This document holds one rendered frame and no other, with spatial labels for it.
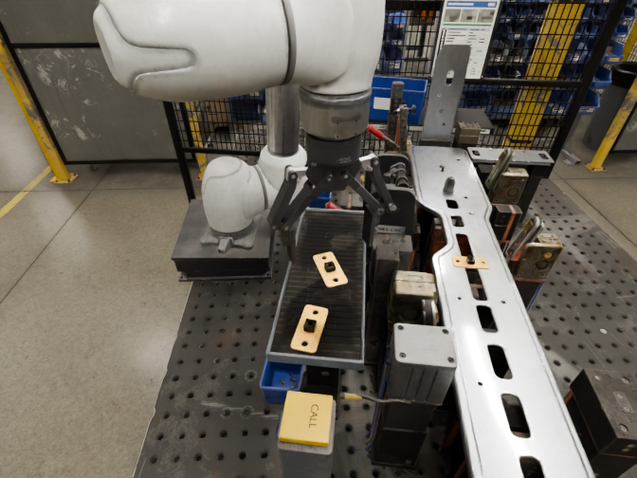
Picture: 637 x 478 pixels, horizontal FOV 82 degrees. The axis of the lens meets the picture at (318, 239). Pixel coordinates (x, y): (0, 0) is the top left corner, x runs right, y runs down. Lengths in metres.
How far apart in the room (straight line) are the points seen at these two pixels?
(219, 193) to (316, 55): 0.80
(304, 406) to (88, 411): 1.63
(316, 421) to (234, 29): 0.43
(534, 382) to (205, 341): 0.84
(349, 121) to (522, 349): 0.57
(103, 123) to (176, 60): 3.10
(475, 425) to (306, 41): 0.62
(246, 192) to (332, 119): 0.74
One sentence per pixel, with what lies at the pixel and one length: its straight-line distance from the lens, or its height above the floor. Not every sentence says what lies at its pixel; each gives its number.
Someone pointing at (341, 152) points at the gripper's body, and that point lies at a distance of 0.49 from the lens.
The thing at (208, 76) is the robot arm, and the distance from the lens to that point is 0.39.
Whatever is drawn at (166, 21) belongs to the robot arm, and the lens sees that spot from 0.38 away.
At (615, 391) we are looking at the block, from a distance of 0.84.
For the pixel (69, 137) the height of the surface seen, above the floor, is 0.38.
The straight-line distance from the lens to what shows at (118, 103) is 3.35.
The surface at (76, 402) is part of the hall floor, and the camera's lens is 2.12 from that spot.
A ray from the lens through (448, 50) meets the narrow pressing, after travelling 1.50.
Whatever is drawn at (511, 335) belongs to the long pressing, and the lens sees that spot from 0.86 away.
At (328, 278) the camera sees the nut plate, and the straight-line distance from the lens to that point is 0.64.
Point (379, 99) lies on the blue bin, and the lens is 1.61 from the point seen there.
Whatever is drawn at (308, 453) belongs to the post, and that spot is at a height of 1.14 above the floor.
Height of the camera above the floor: 1.62
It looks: 39 degrees down
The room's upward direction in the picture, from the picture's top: straight up
